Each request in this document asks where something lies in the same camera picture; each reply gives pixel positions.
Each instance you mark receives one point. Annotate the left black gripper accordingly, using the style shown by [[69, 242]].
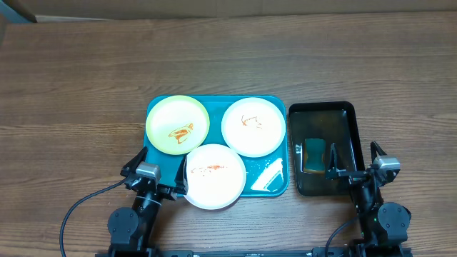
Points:
[[180, 183]]

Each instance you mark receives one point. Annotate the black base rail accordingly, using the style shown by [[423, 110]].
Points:
[[315, 252]]

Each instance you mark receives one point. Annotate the green yellow sponge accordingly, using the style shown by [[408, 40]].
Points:
[[314, 155]]

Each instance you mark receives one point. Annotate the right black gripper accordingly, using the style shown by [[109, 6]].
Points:
[[356, 175]]

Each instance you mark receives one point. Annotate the black water tray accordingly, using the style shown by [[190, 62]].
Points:
[[334, 122]]

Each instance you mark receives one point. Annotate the yellow plate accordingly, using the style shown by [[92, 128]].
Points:
[[177, 124]]

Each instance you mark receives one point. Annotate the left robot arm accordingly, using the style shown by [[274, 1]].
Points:
[[131, 227]]

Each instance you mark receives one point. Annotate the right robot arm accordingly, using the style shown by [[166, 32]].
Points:
[[383, 225]]

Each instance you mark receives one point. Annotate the white plate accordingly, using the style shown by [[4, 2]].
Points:
[[253, 127], [216, 176]]

